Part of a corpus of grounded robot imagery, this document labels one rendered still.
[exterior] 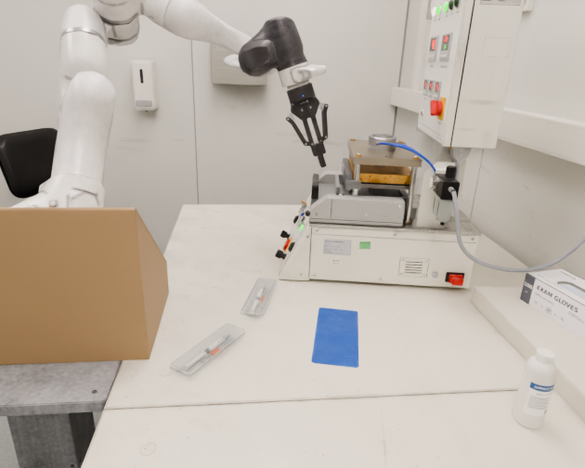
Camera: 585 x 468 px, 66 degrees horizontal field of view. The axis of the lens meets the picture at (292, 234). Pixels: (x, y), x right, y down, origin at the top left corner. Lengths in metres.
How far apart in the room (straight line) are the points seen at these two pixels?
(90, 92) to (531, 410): 1.08
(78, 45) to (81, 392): 0.80
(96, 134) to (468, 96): 0.88
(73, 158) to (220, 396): 0.61
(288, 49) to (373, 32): 1.57
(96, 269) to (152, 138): 1.93
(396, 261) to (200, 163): 1.76
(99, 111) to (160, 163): 1.70
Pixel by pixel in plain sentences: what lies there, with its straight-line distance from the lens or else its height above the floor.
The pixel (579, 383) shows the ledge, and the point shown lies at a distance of 1.04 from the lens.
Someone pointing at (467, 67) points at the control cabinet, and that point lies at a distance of 1.20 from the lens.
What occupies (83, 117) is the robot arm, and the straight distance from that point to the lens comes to 1.14.
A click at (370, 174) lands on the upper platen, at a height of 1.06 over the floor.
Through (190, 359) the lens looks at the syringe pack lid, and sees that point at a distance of 0.96.
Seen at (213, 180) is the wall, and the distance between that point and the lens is 2.81.
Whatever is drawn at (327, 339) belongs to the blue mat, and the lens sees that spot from 1.06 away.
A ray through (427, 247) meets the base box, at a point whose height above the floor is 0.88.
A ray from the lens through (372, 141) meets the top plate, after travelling 1.32.
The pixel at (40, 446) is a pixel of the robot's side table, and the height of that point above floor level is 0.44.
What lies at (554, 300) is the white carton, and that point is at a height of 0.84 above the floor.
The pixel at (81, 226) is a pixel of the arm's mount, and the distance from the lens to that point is 0.90.
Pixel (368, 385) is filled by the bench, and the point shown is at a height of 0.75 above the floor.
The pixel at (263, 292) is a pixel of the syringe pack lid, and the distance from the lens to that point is 1.18.
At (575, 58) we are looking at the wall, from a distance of 1.57.
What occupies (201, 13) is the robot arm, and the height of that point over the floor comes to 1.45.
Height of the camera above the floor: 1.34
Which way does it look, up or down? 21 degrees down
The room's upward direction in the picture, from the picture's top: 2 degrees clockwise
